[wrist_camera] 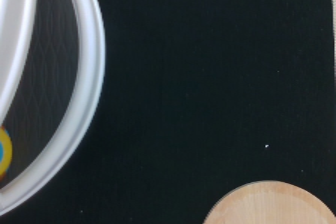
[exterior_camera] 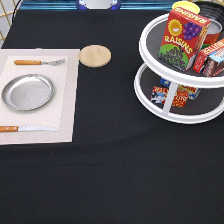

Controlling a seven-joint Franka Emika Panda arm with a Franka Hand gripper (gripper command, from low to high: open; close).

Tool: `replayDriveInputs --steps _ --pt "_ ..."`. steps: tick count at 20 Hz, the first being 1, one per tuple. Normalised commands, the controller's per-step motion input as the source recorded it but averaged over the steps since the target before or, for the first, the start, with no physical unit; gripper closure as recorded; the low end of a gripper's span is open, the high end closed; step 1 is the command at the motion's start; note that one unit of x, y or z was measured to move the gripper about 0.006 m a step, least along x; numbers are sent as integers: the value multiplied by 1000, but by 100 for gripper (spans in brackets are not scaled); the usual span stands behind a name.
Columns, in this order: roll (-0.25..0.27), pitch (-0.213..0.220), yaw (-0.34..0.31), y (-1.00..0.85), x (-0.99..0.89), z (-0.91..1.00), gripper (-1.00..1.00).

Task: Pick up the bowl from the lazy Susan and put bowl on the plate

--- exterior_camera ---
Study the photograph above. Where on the red raisins box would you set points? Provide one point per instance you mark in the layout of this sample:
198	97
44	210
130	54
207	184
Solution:
183	37

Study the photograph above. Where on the beige woven placemat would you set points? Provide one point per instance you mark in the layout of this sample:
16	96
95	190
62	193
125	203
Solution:
58	113

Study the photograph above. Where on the red cake mix box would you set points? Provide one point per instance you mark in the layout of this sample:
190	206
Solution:
210	60

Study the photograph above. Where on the black ribbed bowl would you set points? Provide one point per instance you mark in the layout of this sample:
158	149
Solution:
211	10

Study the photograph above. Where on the wooden-handled knife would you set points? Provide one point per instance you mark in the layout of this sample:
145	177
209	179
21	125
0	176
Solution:
24	128

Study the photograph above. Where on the wooden-handled fork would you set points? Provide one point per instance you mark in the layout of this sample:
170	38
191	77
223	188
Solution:
37	62

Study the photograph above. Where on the red cow-print box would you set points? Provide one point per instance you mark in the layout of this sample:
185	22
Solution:
159	96

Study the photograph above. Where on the green yellow-lidded canister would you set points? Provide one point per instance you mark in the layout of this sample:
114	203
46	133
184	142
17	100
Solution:
192	7

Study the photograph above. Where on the blue yellow small box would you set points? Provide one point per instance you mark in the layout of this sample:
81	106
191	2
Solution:
193	92

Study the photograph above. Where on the red can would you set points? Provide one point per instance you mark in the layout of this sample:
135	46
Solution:
212	34

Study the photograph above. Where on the round wooden coaster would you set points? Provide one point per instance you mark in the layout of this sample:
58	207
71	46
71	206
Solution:
94	56

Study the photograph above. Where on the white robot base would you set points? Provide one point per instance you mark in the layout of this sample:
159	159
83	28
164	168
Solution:
98	4

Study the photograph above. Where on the silver metal plate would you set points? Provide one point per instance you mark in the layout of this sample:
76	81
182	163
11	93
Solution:
28	92

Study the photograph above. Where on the white two-tier lazy Susan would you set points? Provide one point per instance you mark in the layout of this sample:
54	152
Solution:
208	105

